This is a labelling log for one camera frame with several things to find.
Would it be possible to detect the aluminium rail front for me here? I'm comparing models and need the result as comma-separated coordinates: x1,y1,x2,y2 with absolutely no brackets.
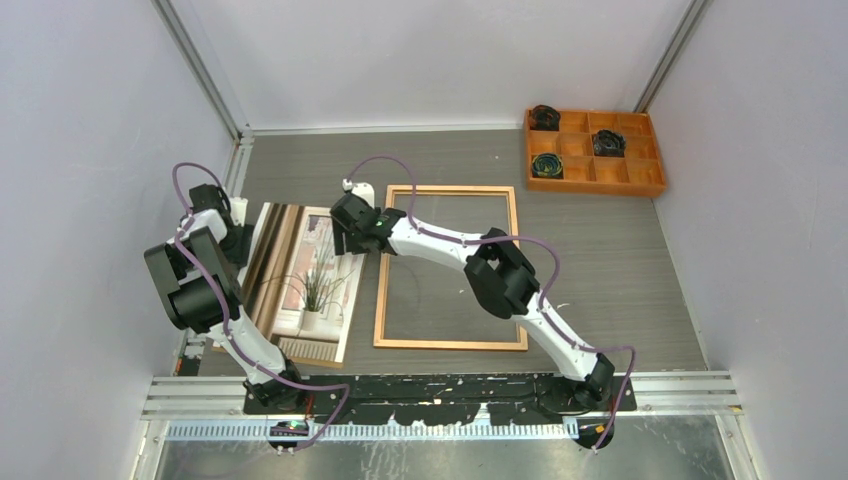
141,371,744,420

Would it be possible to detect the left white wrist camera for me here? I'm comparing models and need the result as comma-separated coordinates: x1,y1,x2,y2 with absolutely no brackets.
229,197,249,227

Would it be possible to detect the orange wooden picture frame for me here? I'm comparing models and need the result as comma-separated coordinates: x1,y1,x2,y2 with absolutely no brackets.
373,185,528,352

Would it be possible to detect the black coiled cable top-left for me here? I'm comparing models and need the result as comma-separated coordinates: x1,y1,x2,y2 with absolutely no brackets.
529,104,562,132

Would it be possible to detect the black coiled cable middle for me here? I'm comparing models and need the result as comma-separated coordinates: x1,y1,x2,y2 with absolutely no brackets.
592,129,627,158

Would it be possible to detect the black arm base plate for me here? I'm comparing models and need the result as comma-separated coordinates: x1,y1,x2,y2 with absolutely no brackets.
243,373,637,426

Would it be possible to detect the black blue coiled cable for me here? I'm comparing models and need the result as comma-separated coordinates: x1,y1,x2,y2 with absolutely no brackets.
531,152,564,179

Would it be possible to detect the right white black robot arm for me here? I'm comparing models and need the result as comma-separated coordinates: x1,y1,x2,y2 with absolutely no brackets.
330,192,615,411

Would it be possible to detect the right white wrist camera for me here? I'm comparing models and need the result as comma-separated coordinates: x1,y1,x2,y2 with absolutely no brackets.
342,179,376,207

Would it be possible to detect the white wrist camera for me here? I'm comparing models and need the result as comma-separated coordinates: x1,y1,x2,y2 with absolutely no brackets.
229,197,249,227
342,179,376,207

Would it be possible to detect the plant window photo print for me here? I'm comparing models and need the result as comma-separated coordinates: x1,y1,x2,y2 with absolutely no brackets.
239,202,366,368

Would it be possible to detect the orange compartment tray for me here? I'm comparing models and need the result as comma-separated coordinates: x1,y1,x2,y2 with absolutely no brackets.
523,105,667,198

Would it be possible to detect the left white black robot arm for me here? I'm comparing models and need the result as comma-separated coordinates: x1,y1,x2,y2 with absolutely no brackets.
144,184,307,414

